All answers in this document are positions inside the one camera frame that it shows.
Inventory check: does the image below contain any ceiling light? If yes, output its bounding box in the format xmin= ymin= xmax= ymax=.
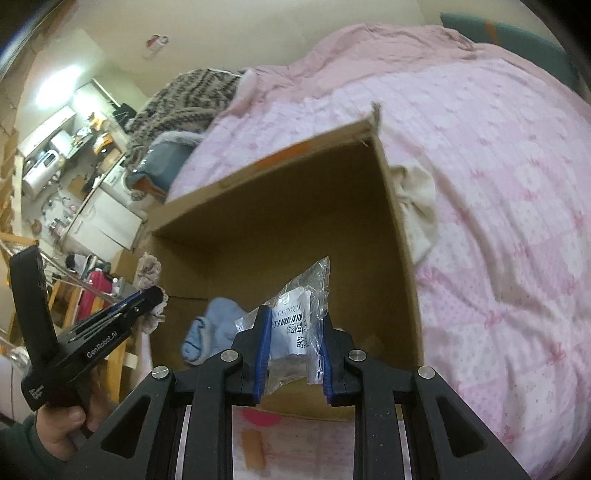
xmin=39 ymin=69 xmax=75 ymax=100

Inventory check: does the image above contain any light blue fluffy sock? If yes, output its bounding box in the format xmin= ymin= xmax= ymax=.
xmin=180 ymin=297 xmax=260 ymax=366

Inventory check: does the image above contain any white kitchen cabinet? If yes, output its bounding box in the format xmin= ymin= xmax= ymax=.
xmin=66 ymin=186 xmax=145 ymax=251

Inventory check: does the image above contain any beige soft tube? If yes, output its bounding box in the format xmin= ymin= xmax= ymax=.
xmin=242 ymin=428 xmax=267 ymax=468

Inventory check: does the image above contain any clear plastic bag white label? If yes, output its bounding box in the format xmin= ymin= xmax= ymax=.
xmin=233 ymin=256 xmax=334 ymax=398

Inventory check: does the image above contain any pink patterned quilt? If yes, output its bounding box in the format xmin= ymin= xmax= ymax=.
xmin=161 ymin=23 xmax=591 ymax=480

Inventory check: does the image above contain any wooden rack with red fabric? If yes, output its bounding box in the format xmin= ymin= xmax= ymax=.
xmin=45 ymin=267 xmax=117 ymax=334

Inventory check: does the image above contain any brown cardboard box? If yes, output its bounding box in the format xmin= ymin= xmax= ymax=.
xmin=137 ymin=103 xmax=424 ymax=422

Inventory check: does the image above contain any cream cloth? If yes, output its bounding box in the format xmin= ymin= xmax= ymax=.
xmin=390 ymin=163 xmax=440 ymax=267

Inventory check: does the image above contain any pink rubber duck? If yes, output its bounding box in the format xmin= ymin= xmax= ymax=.
xmin=239 ymin=406 xmax=283 ymax=428

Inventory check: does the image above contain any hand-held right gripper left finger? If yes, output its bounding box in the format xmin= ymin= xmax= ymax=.
xmin=61 ymin=305 xmax=273 ymax=480

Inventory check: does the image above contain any teal headboard cushion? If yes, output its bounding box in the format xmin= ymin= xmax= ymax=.
xmin=440 ymin=11 xmax=583 ymax=94

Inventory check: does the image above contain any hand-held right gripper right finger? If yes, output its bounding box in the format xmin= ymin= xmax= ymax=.
xmin=318 ymin=313 xmax=533 ymax=480

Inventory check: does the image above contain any cream lace scrunchie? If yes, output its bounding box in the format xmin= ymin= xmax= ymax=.
xmin=136 ymin=251 xmax=170 ymax=334

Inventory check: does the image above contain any grey patterned knit blanket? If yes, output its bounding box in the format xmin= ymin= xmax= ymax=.
xmin=124 ymin=68 xmax=253 ymax=182

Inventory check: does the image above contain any blue grey pillow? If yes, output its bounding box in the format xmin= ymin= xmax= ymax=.
xmin=126 ymin=131 xmax=209 ymax=205

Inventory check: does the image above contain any person's left hand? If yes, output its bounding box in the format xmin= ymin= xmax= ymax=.
xmin=34 ymin=367 xmax=118 ymax=463

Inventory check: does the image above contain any white countertop appliance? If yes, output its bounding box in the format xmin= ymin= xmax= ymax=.
xmin=20 ymin=150 xmax=64 ymax=200

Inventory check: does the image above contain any person's left forearm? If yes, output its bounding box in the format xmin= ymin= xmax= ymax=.
xmin=0 ymin=414 xmax=63 ymax=480

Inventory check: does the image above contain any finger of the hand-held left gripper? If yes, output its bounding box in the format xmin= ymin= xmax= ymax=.
xmin=107 ymin=285 xmax=169 ymax=315
xmin=73 ymin=296 xmax=170 ymax=341

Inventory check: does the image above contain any red white wall fixture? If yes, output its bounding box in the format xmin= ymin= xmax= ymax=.
xmin=144 ymin=34 xmax=170 ymax=62

